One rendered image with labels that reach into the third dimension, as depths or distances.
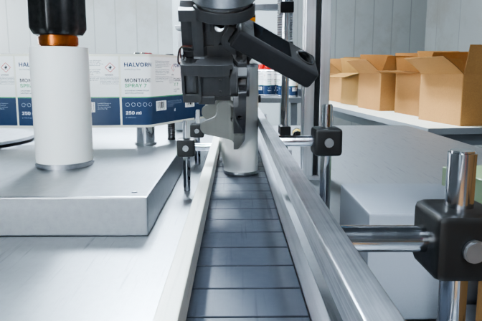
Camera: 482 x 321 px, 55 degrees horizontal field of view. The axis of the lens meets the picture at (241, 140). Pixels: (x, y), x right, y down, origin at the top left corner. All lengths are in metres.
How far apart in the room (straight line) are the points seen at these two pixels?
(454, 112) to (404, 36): 2.91
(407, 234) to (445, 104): 2.27
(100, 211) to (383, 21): 4.74
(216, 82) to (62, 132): 0.29
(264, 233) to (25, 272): 0.24
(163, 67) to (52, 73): 0.32
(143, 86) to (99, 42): 3.87
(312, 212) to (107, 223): 0.40
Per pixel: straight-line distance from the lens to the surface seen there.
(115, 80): 0.97
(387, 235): 0.22
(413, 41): 5.31
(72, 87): 0.76
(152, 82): 0.97
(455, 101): 2.43
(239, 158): 0.67
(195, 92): 0.57
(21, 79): 1.03
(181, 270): 0.28
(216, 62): 0.55
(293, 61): 0.56
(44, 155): 0.78
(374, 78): 3.23
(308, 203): 0.24
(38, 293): 0.48
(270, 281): 0.35
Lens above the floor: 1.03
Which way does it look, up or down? 8 degrees down
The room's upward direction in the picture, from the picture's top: straight up
